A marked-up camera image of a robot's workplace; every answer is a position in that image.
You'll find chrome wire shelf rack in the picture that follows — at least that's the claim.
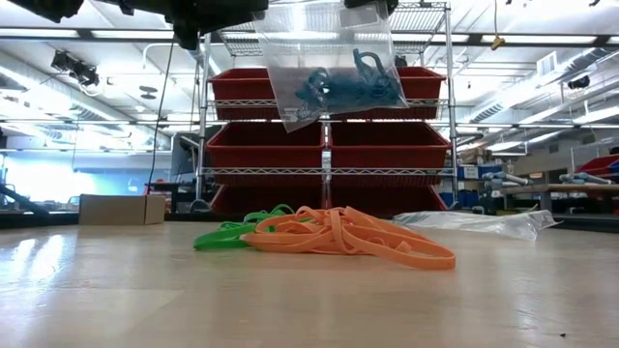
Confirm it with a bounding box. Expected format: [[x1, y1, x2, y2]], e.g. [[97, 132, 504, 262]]
[[195, 2, 460, 217]]

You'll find blue rubber band bunch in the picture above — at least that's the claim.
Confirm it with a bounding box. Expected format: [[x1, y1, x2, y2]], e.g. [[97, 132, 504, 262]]
[[294, 47, 405, 115]]

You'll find orange rubber band bunch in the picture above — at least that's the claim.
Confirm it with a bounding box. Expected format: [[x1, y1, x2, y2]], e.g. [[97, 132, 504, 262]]
[[240, 204, 457, 271]]

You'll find small cardboard box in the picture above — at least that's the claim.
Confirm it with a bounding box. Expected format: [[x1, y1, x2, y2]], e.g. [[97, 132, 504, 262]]
[[78, 193, 167, 226]]

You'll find clear plastic zip bag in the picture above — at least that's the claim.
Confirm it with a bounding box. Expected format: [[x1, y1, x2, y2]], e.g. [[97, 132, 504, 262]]
[[392, 208, 558, 242], [253, 0, 410, 134]]

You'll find white ceiling air vent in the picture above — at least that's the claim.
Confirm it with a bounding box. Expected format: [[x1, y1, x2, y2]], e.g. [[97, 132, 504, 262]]
[[535, 50, 558, 77]]

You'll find green rubber band bunch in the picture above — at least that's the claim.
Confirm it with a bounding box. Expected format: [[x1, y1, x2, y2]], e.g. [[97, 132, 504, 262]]
[[192, 203, 296, 251]]

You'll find blue labelled box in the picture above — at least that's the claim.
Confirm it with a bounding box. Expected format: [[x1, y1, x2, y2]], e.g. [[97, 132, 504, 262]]
[[457, 164, 492, 181]]

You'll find yellow hanging cord plug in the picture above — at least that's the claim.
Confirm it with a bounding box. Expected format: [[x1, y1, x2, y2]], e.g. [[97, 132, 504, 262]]
[[490, 0, 508, 52]]

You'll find red plastic bin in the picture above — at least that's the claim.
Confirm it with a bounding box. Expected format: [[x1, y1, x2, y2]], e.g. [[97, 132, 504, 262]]
[[329, 186, 449, 217], [205, 120, 325, 188], [210, 186, 324, 217], [403, 66, 447, 121], [207, 67, 286, 121], [329, 120, 452, 188]]

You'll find blue storage bin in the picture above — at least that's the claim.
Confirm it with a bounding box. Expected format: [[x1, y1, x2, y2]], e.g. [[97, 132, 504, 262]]
[[439, 190, 480, 210]]

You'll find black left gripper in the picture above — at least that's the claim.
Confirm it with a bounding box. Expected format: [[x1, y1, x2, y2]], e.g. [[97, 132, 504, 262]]
[[7, 0, 270, 52]]

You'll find grey cabinet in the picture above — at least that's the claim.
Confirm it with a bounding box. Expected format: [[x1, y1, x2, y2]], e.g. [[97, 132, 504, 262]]
[[168, 132, 202, 185]]

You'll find red storage bin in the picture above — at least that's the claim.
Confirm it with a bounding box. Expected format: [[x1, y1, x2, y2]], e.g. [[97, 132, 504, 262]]
[[575, 154, 619, 179]]

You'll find wooden workbench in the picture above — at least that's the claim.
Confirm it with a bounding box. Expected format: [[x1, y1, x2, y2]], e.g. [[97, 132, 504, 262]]
[[500, 182, 619, 217]]

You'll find pale blue padded tube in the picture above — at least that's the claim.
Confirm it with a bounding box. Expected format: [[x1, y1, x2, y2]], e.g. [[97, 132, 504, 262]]
[[482, 170, 532, 190], [559, 172, 616, 187]]

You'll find black ceiling device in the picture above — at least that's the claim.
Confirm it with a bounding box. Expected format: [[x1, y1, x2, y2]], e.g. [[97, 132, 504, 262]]
[[567, 74, 592, 92]]

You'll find black ceiling spotlight cluster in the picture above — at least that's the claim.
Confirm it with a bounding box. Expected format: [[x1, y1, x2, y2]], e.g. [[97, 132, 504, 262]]
[[50, 49, 102, 89]]

